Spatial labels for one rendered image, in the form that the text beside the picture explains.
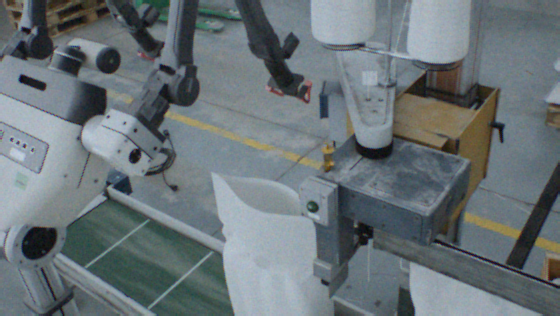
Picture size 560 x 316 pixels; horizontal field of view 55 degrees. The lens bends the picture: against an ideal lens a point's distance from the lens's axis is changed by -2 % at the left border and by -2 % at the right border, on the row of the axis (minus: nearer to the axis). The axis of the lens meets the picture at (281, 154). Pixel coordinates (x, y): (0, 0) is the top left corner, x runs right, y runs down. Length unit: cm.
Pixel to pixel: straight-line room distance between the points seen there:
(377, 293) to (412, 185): 161
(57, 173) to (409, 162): 81
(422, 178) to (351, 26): 42
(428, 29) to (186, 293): 153
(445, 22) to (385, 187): 39
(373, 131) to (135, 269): 153
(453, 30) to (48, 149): 95
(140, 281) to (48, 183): 120
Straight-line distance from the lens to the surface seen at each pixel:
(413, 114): 150
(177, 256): 253
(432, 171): 128
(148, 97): 126
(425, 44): 130
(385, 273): 290
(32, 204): 139
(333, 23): 139
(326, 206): 123
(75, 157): 134
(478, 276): 144
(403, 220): 120
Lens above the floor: 207
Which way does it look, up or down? 33 degrees down
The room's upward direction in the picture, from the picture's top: 5 degrees counter-clockwise
